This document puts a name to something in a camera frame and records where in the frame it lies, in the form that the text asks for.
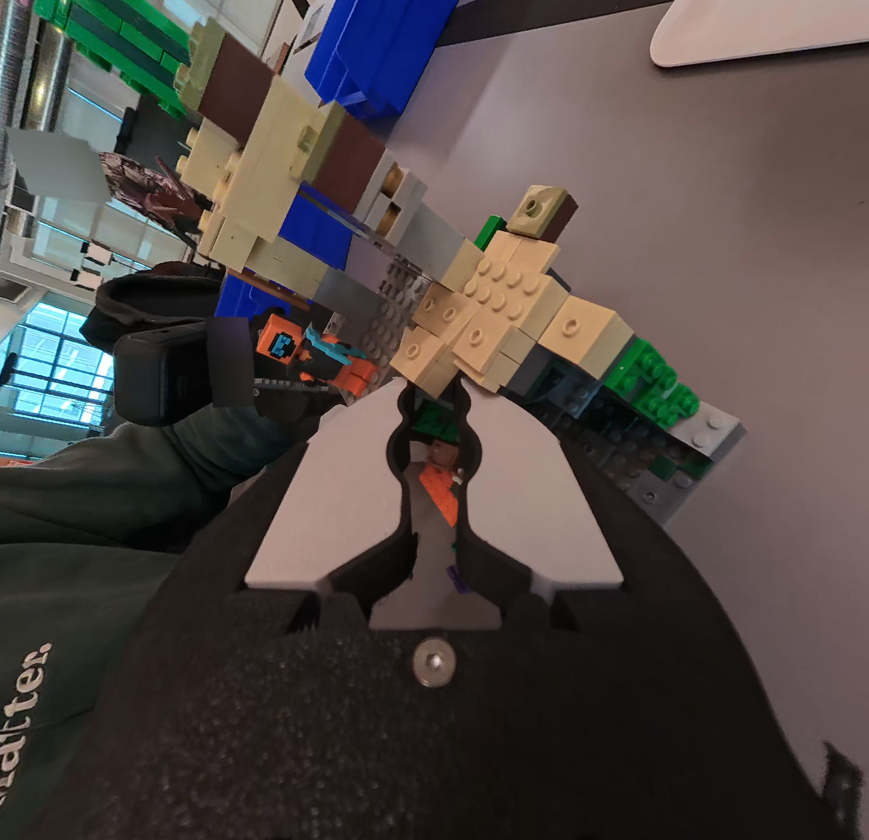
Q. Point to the white stand with pole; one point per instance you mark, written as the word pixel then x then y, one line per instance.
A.
pixel 760 18

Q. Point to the grey flat panel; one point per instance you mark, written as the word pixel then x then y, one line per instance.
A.
pixel 54 167

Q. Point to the brown toy brick chest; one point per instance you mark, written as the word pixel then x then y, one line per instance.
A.
pixel 442 454

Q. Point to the blue plastic bin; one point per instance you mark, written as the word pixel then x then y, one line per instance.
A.
pixel 380 38

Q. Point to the orange toy brick figure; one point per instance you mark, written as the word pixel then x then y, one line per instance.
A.
pixel 358 372

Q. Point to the silver ventilation duct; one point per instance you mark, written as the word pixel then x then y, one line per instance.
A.
pixel 27 52

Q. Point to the reddish brown textured object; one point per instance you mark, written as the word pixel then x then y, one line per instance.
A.
pixel 156 188

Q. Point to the office window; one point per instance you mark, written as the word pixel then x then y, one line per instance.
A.
pixel 54 364

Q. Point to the toy brick cave building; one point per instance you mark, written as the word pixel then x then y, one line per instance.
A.
pixel 509 296

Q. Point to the person's green sweatshirt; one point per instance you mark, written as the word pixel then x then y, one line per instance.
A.
pixel 68 684

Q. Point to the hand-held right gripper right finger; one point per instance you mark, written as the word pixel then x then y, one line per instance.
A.
pixel 543 514

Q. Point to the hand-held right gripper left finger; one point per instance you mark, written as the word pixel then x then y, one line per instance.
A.
pixel 326 514

